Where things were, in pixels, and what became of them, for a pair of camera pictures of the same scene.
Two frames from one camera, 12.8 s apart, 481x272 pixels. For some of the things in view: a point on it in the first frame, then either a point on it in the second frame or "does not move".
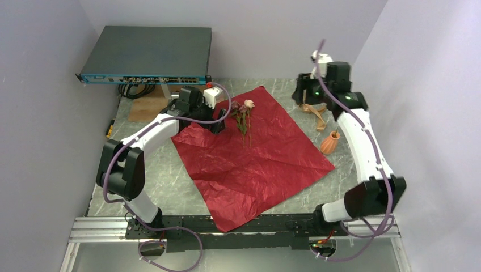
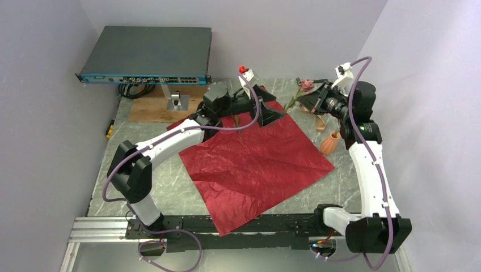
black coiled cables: [122, 91] does not move
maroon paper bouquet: [260, 158] does not move
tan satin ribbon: [308, 109] does not move
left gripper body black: [202, 111] -> [253, 108]
